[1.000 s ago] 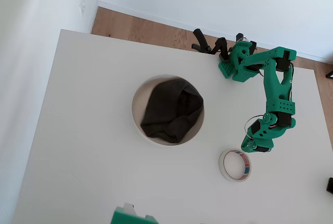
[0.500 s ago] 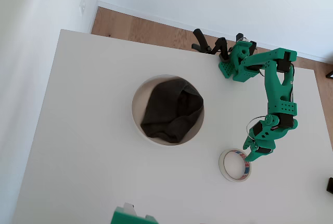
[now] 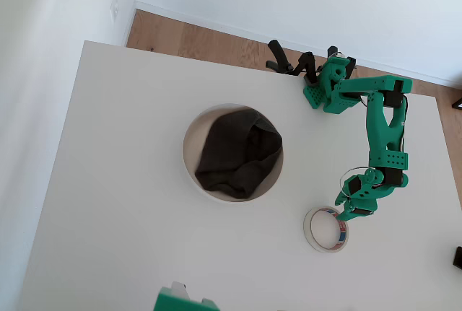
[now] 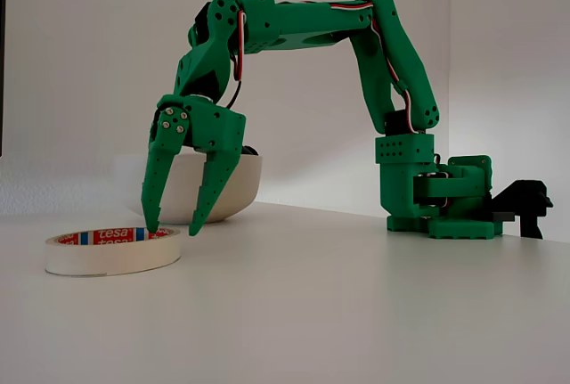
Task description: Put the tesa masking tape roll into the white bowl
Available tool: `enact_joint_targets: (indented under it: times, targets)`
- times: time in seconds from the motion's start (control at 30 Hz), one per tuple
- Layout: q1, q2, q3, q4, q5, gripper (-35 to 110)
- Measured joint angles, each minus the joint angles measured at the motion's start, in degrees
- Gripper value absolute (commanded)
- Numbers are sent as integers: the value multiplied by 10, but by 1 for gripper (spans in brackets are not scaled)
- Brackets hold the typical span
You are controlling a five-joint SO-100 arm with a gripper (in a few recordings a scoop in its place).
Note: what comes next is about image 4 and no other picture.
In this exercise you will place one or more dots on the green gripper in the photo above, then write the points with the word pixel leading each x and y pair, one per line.
pixel 223 127

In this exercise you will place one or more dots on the white masking tape roll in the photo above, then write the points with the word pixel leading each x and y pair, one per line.
pixel 111 255

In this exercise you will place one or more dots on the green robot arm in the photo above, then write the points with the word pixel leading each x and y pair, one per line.
pixel 383 67

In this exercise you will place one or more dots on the white bowl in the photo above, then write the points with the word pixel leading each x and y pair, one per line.
pixel 240 188

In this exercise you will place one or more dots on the dark grey cloth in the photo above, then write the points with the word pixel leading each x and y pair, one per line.
pixel 250 151

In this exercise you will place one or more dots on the black table clamp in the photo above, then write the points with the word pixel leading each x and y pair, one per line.
pixel 527 206

